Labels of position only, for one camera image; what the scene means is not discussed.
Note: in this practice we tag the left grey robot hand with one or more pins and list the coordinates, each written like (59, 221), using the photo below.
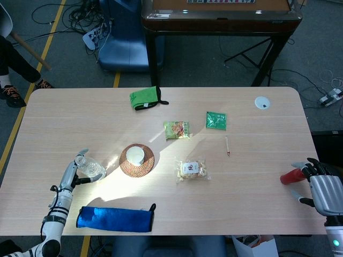
(68, 174)

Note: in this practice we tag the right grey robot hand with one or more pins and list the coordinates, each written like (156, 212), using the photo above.
(327, 191)

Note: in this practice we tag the transparent plastic water bottle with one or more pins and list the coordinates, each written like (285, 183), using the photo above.
(92, 167)

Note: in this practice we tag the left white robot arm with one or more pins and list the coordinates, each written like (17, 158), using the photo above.
(53, 227)

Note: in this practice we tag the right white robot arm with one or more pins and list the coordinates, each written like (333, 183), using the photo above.
(335, 238)

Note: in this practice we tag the red cylinder object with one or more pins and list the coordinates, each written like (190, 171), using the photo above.
(292, 176)

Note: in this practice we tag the round woven rattan coaster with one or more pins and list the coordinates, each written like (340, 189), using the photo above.
(130, 170)

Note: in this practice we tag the white paper cup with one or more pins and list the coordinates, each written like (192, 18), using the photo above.
(135, 155)

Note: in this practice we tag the black box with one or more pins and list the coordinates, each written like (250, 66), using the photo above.
(328, 147)

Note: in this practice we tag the blue cloth black trim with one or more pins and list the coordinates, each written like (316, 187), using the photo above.
(115, 218)

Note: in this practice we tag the white paper box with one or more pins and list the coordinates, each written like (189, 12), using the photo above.
(257, 247)

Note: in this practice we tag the black shoe orange laces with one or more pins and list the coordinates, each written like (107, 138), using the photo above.
(44, 84)
(12, 93)

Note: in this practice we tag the grey power strip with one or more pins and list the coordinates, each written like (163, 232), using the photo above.
(329, 97)

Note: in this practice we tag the green cloth black trim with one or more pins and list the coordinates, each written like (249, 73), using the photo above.
(143, 97)

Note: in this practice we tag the small wooden stick red tip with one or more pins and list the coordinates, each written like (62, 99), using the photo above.
(227, 146)

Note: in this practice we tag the light green snack packet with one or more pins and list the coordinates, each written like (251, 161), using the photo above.
(177, 129)

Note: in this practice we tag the person leg black trousers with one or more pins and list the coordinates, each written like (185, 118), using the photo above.
(16, 64)

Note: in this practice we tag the clear snack bag white label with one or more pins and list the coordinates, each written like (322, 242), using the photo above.
(191, 170)

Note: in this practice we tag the dark green sachet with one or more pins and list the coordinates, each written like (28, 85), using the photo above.
(216, 120)

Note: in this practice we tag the white power strip with plugs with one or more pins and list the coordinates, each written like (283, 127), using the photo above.
(91, 37)

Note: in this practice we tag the blue machine base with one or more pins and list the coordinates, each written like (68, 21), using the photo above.
(126, 40)

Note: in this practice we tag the black tripod stand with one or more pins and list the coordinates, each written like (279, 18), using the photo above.
(249, 59)

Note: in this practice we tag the white chair wooden leg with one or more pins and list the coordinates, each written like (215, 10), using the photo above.
(6, 20)

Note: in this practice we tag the dark wood mahjong table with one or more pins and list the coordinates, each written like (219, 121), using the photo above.
(219, 22)

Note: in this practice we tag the face-up mahjong tile row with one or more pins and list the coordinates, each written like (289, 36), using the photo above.
(219, 1)

